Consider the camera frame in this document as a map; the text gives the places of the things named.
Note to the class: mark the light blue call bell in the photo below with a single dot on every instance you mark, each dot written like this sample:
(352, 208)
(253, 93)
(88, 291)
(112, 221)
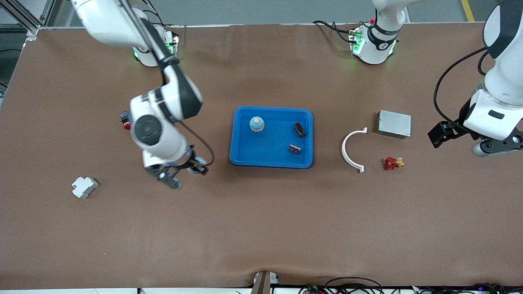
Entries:
(199, 159)
(256, 124)

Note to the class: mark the small black terminal block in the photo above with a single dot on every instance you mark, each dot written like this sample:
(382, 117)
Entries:
(294, 149)

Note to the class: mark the dark brown electrolytic capacitor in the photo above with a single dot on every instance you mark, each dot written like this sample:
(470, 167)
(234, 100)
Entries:
(300, 130)

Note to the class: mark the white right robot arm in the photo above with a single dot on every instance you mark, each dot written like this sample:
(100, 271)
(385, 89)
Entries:
(106, 20)

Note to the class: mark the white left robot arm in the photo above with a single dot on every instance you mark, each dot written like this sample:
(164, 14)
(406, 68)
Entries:
(376, 45)

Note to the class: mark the blue plastic tray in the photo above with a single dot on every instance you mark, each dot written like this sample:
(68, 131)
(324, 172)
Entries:
(271, 143)

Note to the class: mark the silver metal power supply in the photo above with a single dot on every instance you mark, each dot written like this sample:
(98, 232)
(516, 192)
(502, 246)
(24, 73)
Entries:
(394, 124)

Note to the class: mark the red black emergency stop button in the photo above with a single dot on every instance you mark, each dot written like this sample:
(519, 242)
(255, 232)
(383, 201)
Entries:
(124, 116)

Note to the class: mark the white circuit breaker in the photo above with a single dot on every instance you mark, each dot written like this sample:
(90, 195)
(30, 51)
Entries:
(84, 187)

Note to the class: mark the white curved pipe clamp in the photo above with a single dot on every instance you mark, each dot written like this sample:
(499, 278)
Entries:
(343, 150)

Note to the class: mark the white edge panel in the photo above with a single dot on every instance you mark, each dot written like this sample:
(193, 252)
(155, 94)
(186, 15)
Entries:
(196, 291)
(65, 291)

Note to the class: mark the grey metal bracket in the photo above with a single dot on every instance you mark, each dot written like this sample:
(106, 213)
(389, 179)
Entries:
(263, 283)

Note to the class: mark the grey table edge rail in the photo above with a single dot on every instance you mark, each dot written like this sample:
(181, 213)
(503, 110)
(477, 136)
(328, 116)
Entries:
(265, 25)

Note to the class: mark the aluminium frame profile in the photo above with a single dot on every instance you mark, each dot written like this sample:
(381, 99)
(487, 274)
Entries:
(32, 30)

